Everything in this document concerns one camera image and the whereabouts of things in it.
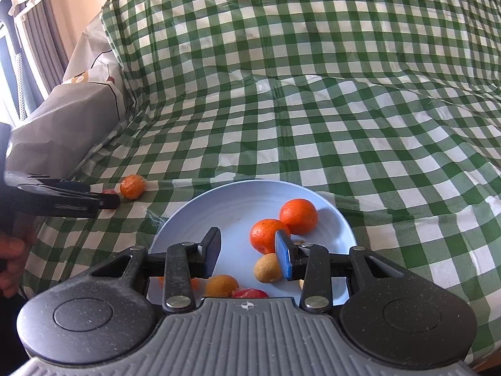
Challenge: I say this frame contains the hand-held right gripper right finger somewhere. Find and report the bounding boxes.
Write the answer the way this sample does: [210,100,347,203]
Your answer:
[274,230,393,315]

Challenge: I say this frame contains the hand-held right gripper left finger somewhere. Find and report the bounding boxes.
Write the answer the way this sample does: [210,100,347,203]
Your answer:
[92,227,222,315]

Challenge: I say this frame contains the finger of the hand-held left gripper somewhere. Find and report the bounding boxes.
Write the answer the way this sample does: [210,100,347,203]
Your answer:
[18,179,92,198]
[55,192,121,211]

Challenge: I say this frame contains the yellow-brown potato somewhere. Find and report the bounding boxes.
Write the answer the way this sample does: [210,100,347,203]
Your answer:
[254,253,283,283]

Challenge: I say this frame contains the orange mandarin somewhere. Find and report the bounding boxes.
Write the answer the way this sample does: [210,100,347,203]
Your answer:
[119,175,146,199]
[250,219,292,255]
[279,198,318,236]

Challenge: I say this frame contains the yellow apricot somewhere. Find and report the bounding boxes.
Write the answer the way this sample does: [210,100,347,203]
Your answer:
[204,274,240,298]

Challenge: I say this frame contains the small mandarin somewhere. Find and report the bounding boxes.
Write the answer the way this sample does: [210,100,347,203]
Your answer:
[157,276,203,291]

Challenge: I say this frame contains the light blue plate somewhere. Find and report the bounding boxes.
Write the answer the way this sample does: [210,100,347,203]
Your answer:
[150,179,358,306]

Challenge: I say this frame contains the person's left hand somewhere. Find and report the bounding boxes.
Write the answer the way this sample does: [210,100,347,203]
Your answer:
[0,230,38,299]

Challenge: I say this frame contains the white printed pillow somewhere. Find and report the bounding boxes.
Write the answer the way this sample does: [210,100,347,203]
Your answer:
[63,0,134,126]

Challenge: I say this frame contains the grey curtain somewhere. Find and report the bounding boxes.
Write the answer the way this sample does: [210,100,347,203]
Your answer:
[8,0,70,102]

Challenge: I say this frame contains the green checkered cloth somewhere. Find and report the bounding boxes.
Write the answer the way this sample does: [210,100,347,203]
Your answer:
[23,0,501,365]

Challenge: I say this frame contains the white drying rack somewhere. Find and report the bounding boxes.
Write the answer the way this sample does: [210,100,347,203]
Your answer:
[0,0,55,122]

